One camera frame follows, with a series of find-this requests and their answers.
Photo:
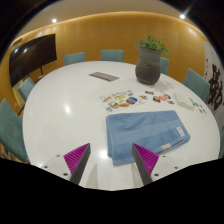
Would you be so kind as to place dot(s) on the black television screen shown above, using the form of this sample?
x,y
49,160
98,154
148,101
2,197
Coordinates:
x,y
31,56

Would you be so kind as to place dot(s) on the white sheet of colourful stickers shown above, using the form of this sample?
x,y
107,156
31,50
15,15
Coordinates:
x,y
121,100

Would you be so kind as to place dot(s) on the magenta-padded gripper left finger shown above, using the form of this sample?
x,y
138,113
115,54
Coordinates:
x,y
77,159

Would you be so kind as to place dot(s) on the green plant in grey pot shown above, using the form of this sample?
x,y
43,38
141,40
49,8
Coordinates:
x,y
148,68

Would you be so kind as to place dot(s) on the grey rectangular table panel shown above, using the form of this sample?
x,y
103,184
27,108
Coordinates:
x,y
104,76

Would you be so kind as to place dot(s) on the round ceiling lights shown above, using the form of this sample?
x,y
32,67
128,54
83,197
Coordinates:
x,y
54,20

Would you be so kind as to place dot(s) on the dark rectangular sticker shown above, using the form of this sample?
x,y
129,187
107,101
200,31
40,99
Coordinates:
x,y
149,92

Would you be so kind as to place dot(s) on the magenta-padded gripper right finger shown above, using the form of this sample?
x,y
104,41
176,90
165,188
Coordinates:
x,y
146,160

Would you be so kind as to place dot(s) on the flat white box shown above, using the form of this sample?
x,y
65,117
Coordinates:
x,y
182,101

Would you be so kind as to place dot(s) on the pink round sticker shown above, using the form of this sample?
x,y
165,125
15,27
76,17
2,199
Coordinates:
x,y
163,97

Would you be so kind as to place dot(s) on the teal upholstered chairs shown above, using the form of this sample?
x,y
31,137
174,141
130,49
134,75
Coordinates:
x,y
111,55

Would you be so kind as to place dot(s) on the blue towel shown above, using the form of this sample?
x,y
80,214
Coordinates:
x,y
143,130

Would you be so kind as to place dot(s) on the blue and orange round sticker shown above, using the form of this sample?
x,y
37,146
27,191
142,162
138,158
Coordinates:
x,y
168,96

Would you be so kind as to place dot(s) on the red round sticker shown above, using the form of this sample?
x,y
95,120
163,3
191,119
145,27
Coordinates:
x,y
170,102

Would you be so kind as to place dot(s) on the orange and black square sticker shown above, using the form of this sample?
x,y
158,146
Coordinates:
x,y
156,99

